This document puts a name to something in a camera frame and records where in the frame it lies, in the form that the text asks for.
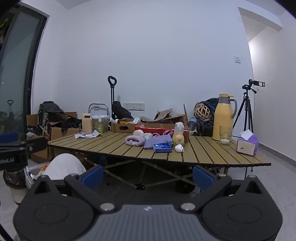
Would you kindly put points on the wooden block box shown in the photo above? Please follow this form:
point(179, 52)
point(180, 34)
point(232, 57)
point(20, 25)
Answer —
point(87, 122)

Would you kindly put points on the white round sponge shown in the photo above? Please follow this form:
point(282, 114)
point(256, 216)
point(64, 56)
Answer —
point(138, 133)

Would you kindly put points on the clear food container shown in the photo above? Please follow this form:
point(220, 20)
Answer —
point(105, 124)

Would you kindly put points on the lilac cloth pouch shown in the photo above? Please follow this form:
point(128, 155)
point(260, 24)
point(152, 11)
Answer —
point(159, 141)

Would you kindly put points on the brown cardboard tray box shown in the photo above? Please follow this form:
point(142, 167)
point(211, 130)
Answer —
point(124, 128)

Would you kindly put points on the open cardboard box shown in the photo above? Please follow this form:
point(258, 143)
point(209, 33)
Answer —
point(178, 119)

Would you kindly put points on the blue grey bottle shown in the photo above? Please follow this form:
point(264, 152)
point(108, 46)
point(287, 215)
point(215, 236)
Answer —
point(192, 125)

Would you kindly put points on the wicker ball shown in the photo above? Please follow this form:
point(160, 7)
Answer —
point(202, 112)

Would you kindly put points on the black tripod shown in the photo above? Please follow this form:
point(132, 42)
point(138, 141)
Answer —
point(246, 109)

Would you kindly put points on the grey backpack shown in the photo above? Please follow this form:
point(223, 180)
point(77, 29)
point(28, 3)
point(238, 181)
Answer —
point(49, 111)

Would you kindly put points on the purple satin scrunchie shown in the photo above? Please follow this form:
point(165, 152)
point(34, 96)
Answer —
point(167, 132)

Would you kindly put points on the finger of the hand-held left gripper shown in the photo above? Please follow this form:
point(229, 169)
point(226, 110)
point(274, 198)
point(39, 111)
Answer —
point(38, 144)
point(9, 137)

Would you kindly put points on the black trolley bag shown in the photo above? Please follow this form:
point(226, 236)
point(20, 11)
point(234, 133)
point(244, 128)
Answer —
point(120, 111)

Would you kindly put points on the yellow thermos jug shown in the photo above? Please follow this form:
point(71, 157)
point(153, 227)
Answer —
point(222, 118)

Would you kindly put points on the black video camera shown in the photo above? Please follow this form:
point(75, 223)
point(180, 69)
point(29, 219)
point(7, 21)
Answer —
point(253, 83)

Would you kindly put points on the purple fuzzy headband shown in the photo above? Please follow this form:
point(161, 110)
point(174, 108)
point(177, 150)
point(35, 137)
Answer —
point(134, 141)

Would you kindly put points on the black clothes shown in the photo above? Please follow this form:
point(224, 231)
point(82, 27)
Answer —
point(71, 122)

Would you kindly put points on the white wedge sponge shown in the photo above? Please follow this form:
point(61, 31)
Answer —
point(179, 148)

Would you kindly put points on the green spray bottle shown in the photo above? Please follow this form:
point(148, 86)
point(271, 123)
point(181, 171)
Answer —
point(100, 126)

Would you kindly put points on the chrome folding stool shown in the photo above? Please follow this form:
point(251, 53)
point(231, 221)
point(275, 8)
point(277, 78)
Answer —
point(98, 105)

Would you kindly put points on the glass cup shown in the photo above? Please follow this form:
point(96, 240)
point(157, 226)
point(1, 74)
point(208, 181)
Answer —
point(225, 139)

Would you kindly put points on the white yellow plush toy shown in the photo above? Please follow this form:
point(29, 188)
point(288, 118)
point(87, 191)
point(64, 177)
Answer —
point(178, 134)

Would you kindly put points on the small grey packet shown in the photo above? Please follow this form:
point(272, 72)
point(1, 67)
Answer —
point(86, 134)

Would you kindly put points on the purple tissue box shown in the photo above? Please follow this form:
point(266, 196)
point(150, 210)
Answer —
point(247, 146)

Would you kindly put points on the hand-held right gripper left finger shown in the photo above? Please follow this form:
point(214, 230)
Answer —
point(92, 176)

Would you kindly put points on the clear labelled bottle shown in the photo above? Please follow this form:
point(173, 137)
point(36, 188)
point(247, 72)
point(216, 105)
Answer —
point(137, 120)

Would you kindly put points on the large brown cardboard box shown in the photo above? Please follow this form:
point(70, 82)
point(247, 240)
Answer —
point(31, 120)
point(57, 136)

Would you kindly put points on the glass door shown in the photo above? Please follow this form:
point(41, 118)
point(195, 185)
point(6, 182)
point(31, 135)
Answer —
point(20, 58)

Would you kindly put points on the wall socket panel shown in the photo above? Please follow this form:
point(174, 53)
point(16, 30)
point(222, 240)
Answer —
point(134, 106)

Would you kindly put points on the white papers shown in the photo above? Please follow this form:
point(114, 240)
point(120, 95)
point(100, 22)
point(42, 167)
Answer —
point(79, 136)

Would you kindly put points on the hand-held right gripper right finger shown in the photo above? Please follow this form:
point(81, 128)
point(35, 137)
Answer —
point(203, 177)

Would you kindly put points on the dark plastic bag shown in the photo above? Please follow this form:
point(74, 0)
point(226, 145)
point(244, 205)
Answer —
point(13, 177)

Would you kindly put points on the red cardboard box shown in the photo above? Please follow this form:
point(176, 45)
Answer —
point(159, 131)

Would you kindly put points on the white plastic bottle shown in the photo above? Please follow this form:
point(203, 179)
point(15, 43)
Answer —
point(113, 120)

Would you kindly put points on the person's leg white trousers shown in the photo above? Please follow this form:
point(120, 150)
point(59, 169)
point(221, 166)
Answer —
point(64, 166)

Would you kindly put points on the blue packet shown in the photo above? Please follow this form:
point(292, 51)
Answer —
point(162, 148)

